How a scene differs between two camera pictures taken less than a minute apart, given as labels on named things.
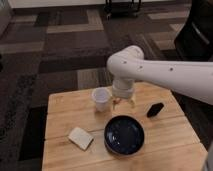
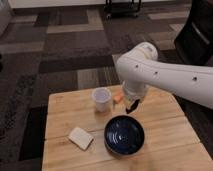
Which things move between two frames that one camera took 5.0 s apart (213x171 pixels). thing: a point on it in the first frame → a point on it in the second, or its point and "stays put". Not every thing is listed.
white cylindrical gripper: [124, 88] → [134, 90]
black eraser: [154, 109] → [133, 106]
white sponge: [80, 138] stays put
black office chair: [194, 41] stays put
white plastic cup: [101, 96] stays put
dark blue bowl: [124, 135] stays put
